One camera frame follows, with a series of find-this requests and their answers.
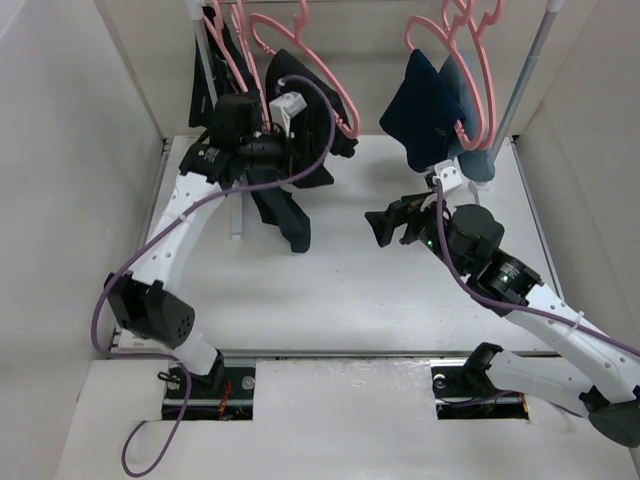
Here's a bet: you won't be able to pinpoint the pink hanger with jeans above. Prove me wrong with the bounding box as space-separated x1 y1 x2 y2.
441 1 504 150

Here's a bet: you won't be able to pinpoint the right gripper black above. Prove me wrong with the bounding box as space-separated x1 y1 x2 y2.
364 188 469 277

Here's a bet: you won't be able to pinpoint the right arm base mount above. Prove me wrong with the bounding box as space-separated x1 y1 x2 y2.
431 362 529 420

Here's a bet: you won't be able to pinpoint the black trousers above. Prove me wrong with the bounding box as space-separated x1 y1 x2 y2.
247 47 361 191

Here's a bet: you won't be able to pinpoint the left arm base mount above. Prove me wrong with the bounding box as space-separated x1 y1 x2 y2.
157 358 256 421

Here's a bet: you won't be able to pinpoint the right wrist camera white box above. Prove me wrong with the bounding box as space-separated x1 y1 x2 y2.
431 160 464 198

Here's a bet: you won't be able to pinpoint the navy blue trousers hanging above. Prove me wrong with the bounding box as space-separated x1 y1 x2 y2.
379 49 466 172

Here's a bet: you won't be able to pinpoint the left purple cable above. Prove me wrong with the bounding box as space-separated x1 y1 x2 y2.
92 74 337 475

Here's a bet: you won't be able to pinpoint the pink hanger with navy trousers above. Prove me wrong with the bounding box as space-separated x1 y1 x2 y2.
405 13 497 151

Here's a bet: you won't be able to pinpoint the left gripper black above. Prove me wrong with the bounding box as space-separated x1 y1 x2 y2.
239 121 334 190

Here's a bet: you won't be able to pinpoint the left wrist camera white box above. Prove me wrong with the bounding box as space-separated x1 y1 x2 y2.
269 91 307 122

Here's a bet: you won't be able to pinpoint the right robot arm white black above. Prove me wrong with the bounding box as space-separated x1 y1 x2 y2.
365 194 639 448

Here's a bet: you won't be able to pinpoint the light blue jeans hanging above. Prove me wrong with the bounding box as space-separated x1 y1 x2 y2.
439 56 495 184

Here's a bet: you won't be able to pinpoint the white clothes rack frame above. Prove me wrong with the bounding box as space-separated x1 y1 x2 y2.
187 0 565 241

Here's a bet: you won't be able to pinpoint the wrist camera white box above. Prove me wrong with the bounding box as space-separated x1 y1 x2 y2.
269 91 307 122
431 160 464 198

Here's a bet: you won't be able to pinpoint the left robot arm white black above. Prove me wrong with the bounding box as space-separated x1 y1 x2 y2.
105 92 307 397

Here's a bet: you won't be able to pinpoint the dark trousers hanging left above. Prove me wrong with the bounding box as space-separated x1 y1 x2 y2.
188 25 311 253

